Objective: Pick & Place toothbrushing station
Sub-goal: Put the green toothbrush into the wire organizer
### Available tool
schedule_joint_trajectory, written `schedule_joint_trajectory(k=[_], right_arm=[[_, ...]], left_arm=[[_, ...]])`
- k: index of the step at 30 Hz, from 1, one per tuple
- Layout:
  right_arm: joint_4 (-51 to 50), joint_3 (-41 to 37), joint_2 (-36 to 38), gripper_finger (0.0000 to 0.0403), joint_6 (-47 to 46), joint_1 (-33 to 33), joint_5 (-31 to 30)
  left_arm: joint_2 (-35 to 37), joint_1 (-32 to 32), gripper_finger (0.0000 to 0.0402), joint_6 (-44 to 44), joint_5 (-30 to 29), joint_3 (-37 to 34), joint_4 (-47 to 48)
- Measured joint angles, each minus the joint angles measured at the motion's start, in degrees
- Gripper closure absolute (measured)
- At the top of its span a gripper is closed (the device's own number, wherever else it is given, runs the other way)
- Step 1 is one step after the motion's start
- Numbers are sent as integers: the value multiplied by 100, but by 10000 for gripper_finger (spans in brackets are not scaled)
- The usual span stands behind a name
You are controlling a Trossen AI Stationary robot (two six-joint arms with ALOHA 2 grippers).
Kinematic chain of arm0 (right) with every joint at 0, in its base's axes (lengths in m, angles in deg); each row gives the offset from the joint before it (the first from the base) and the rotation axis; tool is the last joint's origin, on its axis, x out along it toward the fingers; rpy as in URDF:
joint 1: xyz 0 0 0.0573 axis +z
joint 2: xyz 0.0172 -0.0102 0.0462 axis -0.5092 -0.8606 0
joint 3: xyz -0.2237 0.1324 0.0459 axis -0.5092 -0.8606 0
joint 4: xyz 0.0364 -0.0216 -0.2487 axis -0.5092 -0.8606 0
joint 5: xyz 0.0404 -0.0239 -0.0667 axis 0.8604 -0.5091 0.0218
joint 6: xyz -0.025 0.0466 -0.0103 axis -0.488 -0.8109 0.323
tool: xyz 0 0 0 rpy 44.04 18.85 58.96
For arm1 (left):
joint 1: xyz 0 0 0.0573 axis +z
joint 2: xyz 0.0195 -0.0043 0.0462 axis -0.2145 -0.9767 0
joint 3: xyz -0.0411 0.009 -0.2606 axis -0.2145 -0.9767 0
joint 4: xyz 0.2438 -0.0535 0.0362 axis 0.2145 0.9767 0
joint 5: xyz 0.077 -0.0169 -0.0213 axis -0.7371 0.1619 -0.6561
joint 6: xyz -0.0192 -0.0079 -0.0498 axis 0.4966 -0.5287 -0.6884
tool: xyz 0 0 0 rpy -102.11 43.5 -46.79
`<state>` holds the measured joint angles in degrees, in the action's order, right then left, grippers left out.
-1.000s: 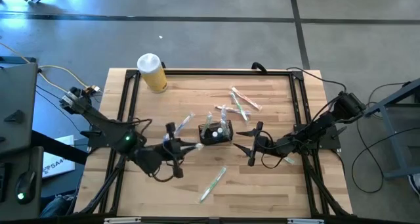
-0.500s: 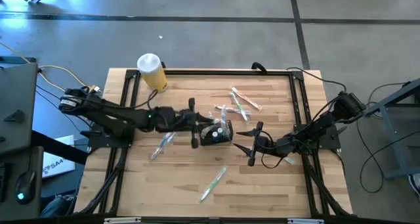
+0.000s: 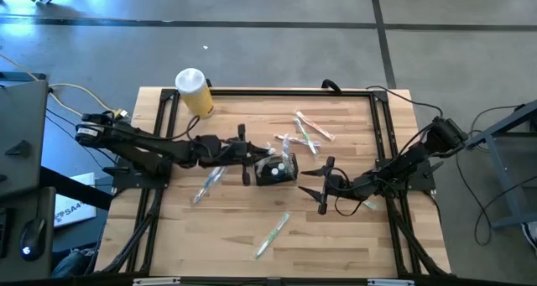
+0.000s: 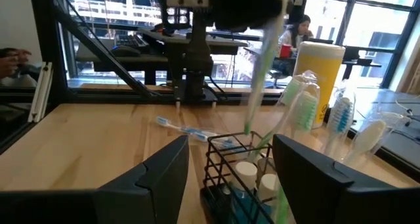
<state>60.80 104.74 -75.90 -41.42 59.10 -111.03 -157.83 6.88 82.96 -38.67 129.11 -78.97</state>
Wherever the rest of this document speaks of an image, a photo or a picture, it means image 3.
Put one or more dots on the white printed box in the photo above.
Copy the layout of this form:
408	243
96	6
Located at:
71	210

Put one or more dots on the orange toothbrush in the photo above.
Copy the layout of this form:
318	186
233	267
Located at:
316	126

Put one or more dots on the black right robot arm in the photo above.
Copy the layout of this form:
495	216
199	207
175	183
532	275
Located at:
409	158

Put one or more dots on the grey flat panel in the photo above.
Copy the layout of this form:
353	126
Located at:
25	118

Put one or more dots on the yellow wipes canister white lid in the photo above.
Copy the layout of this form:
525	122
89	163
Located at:
197	97

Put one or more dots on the person's leg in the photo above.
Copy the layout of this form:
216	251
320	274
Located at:
71	265

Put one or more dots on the black computer mouse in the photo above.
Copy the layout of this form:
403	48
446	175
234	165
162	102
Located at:
33	235

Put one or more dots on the black wedge object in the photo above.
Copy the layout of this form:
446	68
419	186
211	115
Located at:
21	149

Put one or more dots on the grey side desk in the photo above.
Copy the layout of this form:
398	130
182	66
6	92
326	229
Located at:
12	202

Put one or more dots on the white toothbrush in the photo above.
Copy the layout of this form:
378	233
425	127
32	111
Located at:
298	141

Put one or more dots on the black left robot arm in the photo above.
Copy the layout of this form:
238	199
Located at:
147	143

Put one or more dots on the green toothbrush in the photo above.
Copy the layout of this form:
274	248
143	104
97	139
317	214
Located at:
307	137
371	205
272	235

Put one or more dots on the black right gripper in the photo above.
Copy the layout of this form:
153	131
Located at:
342	187

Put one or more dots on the black aluminium table frame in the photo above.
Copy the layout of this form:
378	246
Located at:
293	92

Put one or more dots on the black diagonal strut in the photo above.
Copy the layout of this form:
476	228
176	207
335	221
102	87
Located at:
71	187

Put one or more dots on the table with blue-grey legs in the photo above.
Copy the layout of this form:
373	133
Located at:
502	181

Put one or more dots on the white bracket on table edge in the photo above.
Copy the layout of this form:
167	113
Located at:
390	282
155	281

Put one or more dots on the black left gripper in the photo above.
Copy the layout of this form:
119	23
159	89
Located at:
239	154

